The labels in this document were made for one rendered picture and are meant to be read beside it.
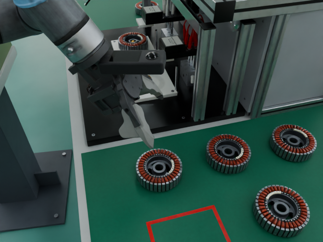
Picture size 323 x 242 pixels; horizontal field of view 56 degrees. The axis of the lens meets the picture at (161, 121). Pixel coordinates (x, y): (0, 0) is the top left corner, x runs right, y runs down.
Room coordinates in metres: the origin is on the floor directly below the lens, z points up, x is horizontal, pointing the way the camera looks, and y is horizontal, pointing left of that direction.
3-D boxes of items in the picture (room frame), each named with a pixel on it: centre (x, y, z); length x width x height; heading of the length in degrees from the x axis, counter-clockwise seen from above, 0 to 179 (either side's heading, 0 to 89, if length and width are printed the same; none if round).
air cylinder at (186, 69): (0.85, -0.10, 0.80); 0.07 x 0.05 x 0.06; 16
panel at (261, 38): (0.99, -0.17, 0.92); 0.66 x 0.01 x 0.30; 16
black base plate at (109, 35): (0.93, 0.06, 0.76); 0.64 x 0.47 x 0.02; 16
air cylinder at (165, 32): (1.08, -0.03, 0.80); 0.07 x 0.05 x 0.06; 16
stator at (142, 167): (0.47, 0.01, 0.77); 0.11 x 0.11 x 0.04
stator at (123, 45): (1.04, 0.11, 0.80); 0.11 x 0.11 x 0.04
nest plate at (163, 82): (0.81, 0.04, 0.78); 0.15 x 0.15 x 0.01; 16
